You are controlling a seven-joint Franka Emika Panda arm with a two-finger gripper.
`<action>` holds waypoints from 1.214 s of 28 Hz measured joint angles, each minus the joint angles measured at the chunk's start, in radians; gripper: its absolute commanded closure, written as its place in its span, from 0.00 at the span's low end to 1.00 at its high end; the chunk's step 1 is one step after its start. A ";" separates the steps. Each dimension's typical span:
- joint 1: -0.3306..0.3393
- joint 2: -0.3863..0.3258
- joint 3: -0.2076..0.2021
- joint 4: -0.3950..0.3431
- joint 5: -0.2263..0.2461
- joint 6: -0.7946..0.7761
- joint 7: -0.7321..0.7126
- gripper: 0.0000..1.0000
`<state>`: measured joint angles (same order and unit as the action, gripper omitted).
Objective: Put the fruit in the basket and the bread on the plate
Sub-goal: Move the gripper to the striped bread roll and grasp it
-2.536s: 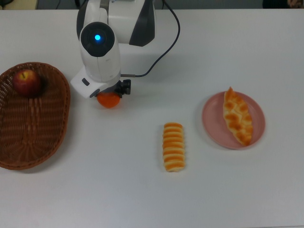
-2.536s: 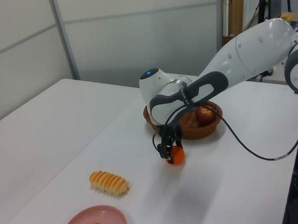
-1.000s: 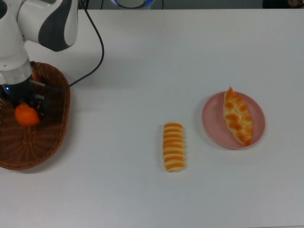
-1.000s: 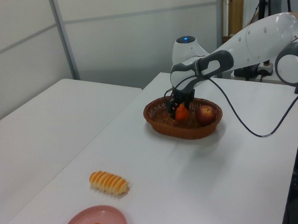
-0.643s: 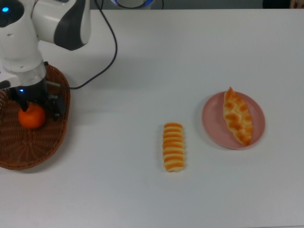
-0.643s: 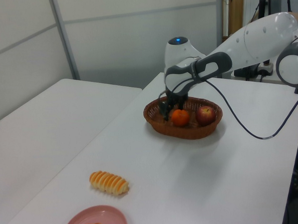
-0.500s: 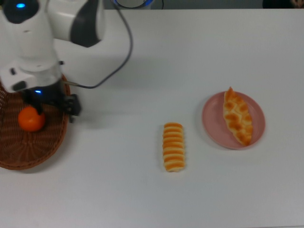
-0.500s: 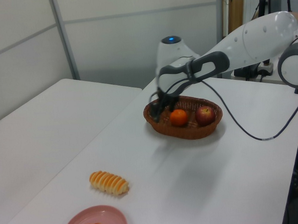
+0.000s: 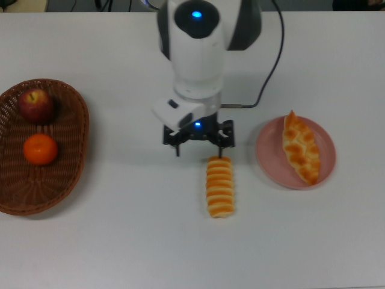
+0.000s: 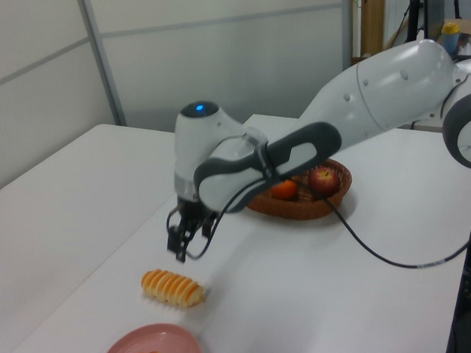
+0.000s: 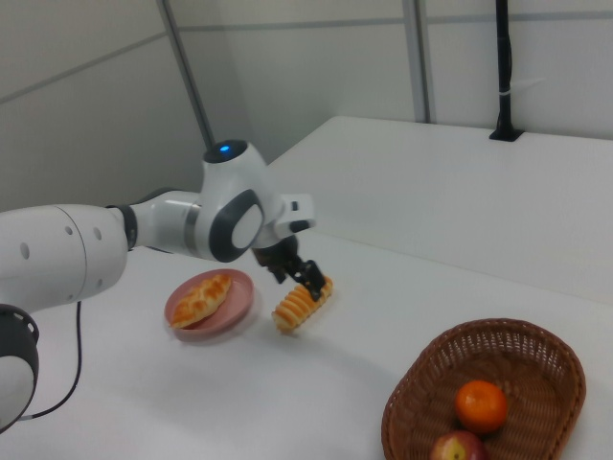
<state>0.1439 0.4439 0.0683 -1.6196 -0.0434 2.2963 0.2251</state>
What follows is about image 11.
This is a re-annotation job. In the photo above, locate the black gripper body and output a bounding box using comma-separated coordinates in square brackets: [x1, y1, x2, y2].
[251, 234, 302, 285]

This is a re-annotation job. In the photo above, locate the striped toy bread roll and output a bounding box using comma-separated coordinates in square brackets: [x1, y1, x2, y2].
[271, 275, 334, 335]

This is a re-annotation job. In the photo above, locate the braided leaf-shaped toy bread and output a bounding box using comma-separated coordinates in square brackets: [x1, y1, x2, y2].
[170, 273, 234, 330]

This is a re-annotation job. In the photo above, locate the orange toy fruit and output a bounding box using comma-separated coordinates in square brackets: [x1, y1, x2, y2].
[454, 379, 509, 435]

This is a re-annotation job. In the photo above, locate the red toy apple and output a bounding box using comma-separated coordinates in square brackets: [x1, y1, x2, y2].
[428, 429, 490, 460]

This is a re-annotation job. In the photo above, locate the pink plate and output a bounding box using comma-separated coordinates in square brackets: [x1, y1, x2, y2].
[164, 267, 256, 342]

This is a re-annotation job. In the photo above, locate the brown woven basket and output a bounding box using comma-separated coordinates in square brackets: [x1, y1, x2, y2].
[381, 317, 588, 460]

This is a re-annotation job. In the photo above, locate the white side table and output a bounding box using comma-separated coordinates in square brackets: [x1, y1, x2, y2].
[265, 114, 613, 308]

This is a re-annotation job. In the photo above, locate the black mounting pole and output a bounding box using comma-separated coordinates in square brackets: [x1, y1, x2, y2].
[488, 0, 524, 143]

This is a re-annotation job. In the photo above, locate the grey partition post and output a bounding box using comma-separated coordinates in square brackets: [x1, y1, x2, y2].
[401, 0, 438, 124]
[159, 0, 219, 148]

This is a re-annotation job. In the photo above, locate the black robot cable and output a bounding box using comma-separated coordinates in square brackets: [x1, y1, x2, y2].
[16, 299, 85, 423]

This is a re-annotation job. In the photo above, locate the white cable tie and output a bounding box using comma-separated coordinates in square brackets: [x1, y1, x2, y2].
[497, 78, 546, 97]

